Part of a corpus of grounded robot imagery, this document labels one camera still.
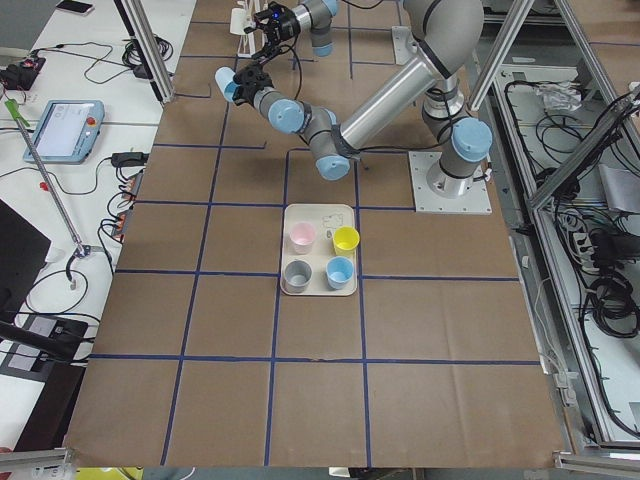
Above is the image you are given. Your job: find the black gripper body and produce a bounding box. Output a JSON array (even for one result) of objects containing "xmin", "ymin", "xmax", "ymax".
[
  {"xmin": 253, "ymin": 1, "xmax": 300, "ymax": 50},
  {"xmin": 232, "ymin": 67, "xmax": 273, "ymax": 105}
]

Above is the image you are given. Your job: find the light blue ikea cup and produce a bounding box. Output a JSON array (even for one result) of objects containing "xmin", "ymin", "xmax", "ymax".
[{"xmin": 214, "ymin": 66, "xmax": 239, "ymax": 102}]

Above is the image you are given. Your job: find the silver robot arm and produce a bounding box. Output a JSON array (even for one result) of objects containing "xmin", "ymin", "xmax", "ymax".
[
  {"xmin": 215, "ymin": 1, "xmax": 484, "ymax": 181},
  {"xmin": 253, "ymin": 0, "xmax": 338, "ymax": 58}
]

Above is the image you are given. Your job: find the beige cup tray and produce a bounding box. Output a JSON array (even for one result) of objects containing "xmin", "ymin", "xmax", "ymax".
[{"xmin": 280, "ymin": 204, "xmax": 358, "ymax": 296}]

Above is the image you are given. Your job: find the pink ikea cup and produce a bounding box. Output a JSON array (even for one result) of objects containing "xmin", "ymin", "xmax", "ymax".
[{"xmin": 289, "ymin": 222, "xmax": 316, "ymax": 255}]

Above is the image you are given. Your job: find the yellow ikea cup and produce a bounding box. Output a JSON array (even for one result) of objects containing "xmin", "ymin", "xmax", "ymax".
[{"xmin": 332, "ymin": 226, "xmax": 360, "ymax": 256}]

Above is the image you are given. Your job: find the grey ikea cup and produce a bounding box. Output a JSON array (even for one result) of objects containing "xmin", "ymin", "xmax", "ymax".
[{"xmin": 283, "ymin": 259, "xmax": 313, "ymax": 294}]

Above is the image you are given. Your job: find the black power adapter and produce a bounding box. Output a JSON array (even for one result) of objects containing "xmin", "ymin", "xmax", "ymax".
[{"xmin": 111, "ymin": 151, "xmax": 149, "ymax": 168}]

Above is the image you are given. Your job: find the smartphone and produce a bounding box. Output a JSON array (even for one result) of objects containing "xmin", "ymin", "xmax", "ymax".
[{"xmin": 56, "ymin": 0, "xmax": 94, "ymax": 15}]

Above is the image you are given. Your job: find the blue teach pendant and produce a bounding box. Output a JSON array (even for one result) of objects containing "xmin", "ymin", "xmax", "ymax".
[{"xmin": 32, "ymin": 100, "xmax": 105, "ymax": 165}]

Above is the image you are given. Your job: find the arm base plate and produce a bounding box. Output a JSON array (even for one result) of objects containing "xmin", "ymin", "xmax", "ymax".
[
  {"xmin": 391, "ymin": 26, "xmax": 417, "ymax": 65},
  {"xmin": 408, "ymin": 151, "xmax": 492, "ymax": 215}
]

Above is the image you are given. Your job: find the aluminium frame post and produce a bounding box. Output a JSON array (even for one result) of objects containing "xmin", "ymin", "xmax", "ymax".
[{"xmin": 114, "ymin": 0, "xmax": 175, "ymax": 104}]

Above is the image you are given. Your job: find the green handled tool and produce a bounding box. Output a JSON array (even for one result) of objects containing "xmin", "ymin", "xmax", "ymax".
[{"xmin": 4, "ymin": 99, "xmax": 30, "ymax": 127}]

